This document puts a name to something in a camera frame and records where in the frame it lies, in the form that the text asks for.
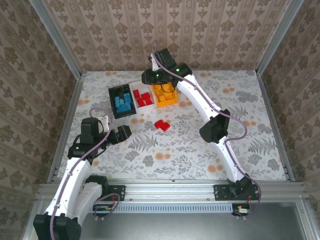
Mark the floral patterned table cover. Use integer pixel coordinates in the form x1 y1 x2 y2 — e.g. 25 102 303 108
56 70 287 181

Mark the black plastic container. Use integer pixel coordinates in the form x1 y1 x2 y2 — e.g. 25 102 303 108
108 84 138 120

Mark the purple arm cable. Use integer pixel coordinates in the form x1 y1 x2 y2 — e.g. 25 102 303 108
48 107 121 240
149 39 262 221

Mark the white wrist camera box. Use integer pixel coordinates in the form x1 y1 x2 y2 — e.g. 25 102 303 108
149 53 160 72
99 115 112 133

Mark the long aluminium mounting rail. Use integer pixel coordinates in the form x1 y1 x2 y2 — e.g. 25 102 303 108
37 178 310 202

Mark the yellow plastic container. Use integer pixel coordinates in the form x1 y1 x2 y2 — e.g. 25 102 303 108
150 82 179 108

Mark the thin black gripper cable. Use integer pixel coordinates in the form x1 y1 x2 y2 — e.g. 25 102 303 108
161 83 176 94

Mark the grey metal sheet panel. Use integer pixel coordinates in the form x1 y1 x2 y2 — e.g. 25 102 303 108
37 202 308 240

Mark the grey slotted cable duct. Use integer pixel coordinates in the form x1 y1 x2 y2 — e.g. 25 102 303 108
46 202 233 214

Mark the aluminium frame post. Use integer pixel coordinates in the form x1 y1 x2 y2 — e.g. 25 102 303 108
256 0 305 76
28 0 83 80

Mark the white plastic container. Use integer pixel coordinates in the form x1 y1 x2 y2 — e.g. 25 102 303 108
129 81 156 113

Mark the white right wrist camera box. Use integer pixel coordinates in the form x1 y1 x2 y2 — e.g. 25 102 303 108
149 53 160 72

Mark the aluminium table side rail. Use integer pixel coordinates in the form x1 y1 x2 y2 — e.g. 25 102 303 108
256 71 296 182
47 72 87 183

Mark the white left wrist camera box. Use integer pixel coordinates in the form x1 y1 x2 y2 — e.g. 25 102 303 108
99 115 112 133

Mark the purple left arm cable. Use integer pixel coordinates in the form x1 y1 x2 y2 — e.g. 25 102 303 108
48 107 121 240

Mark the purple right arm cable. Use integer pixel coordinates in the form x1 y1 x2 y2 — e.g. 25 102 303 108
149 39 262 221

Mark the small circuit board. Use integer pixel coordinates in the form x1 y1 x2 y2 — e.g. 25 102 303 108
231 203 252 217
92 203 113 218

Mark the aluminium lower frame bar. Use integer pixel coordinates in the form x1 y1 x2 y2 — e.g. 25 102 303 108
21 199 48 240
296 199 320 240

